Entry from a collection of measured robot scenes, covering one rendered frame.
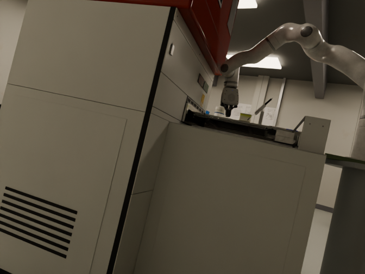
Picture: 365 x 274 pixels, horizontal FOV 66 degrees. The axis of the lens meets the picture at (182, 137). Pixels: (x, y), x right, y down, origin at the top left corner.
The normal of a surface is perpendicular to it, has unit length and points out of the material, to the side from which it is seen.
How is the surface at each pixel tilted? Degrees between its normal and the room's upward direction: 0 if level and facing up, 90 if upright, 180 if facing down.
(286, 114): 90
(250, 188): 90
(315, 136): 90
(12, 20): 90
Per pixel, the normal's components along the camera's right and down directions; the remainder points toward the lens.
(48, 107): -0.28, -0.10
